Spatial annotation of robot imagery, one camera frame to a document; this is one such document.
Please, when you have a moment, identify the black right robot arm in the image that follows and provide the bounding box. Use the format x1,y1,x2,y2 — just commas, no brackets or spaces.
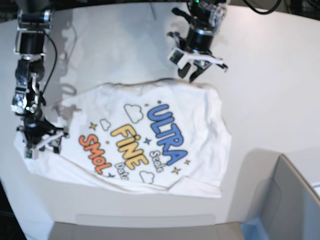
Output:
11,0,227,159

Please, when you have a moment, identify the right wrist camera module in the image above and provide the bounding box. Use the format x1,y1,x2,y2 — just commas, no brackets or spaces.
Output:
24,147,34,159

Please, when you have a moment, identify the white t-shirt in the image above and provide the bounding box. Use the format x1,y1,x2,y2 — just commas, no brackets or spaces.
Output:
14,79,232,199

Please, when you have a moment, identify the black looped cable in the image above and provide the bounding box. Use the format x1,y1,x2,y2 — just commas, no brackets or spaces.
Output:
242,0,282,16

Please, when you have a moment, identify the blue cloth in box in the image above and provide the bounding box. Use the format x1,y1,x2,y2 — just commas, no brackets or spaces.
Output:
240,217,270,240

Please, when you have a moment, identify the grey open storage box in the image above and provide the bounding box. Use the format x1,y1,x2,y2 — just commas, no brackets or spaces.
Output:
49,150,320,240

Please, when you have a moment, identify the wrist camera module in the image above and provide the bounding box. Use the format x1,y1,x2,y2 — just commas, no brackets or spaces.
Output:
167,47,184,66
24,147,34,159

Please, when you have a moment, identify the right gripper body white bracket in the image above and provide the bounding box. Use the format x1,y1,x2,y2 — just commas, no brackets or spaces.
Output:
16,126,69,160

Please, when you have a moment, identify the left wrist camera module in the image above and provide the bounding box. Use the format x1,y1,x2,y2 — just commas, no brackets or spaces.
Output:
167,47,184,66

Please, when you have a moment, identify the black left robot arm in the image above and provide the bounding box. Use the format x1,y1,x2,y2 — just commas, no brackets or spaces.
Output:
53,0,228,121

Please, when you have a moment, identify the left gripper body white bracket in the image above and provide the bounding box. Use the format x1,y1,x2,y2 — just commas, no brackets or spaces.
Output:
166,31,229,73

